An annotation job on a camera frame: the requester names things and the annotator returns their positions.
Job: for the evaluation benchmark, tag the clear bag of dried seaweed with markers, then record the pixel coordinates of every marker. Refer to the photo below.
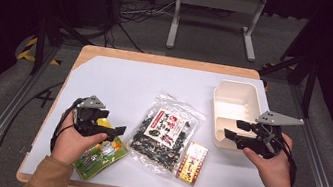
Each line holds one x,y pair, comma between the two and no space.
164,133

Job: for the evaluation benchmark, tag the black metal stand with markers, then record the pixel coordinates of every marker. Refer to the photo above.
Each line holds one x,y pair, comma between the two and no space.
309,82
42,36

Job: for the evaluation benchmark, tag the cream plastic container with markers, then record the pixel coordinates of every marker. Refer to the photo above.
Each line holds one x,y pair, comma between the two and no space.
233,104

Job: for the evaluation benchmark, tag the small yellow seasoning box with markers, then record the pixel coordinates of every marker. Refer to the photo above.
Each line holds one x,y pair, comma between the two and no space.
192,163

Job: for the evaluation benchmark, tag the person's left hand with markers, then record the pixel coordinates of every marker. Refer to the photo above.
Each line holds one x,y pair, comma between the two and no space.
70,145

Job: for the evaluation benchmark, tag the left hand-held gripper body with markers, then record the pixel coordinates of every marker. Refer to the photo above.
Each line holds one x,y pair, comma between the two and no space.
86,118

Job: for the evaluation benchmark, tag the yellow green spout pouch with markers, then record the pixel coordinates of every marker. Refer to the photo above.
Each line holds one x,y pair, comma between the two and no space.
100,157

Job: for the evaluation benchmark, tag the white metal stand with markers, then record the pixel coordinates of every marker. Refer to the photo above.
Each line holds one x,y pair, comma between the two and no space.
219,0

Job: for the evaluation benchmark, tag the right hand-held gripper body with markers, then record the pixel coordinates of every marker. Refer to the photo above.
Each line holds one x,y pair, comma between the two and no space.
265,139

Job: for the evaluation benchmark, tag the yellow black hazard tape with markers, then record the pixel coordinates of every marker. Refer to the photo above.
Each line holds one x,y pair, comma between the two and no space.
26,51

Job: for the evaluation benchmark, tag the person's right hand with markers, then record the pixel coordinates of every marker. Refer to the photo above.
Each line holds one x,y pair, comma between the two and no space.
273,173

